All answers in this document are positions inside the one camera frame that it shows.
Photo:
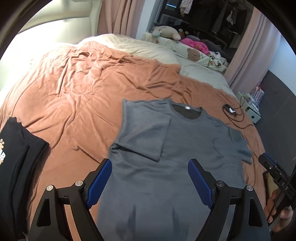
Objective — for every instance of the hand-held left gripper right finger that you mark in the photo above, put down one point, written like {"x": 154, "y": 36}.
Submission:
{"x": 200, "y": 183}

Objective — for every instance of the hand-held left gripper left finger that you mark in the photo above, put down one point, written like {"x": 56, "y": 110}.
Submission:
{"x": 100, "y": 183}

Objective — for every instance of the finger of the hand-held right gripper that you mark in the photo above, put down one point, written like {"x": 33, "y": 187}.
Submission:
{"x": 268, "y": 162}

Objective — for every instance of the grey t-shirt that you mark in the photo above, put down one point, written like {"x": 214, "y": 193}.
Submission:
{"x": 150, "y": 185}

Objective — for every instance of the black folded printed clothes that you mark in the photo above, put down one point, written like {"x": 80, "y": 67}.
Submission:
{"x": 20, "y": 162}

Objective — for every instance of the person's right hand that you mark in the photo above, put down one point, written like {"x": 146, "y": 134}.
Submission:
{"x": 270, "y": 206}

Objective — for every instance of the white nightstand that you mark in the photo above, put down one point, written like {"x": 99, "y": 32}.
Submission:
{"x": 252, "y": 113}

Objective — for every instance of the orange-brown blanket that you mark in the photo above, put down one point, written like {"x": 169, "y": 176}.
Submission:
{"x": 81, "y": 92}

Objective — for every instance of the pink curtain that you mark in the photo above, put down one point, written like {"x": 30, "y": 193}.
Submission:
{"x": 254, "y": 51}
{"x": 129, "y": 16}

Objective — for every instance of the black and white print cloth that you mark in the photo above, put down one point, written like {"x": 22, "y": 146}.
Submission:
{"x": 217, "y": 59}

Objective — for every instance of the dark grey pillow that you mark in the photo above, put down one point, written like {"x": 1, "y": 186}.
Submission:
{"x": 212, "y": 45}

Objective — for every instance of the pink fluffy cloth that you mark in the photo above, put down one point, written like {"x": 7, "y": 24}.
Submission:
{"x": 196, "y": 44}

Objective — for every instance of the cream duvet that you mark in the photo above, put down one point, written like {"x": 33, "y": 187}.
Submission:
{"x": 143, "y": 48}

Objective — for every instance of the brown plush toy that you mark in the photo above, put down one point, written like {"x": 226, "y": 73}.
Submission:
{"x": 182, "y": 34}

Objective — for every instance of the white plush toy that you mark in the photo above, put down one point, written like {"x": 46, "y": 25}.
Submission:
{"x": 166, "y": 31}

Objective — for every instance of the cream padded headboard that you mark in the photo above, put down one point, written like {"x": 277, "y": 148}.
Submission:
{"x": 69, "y": 25}

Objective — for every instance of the floral hanging garment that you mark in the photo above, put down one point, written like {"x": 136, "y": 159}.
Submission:
{"x": 186, "y": 5}

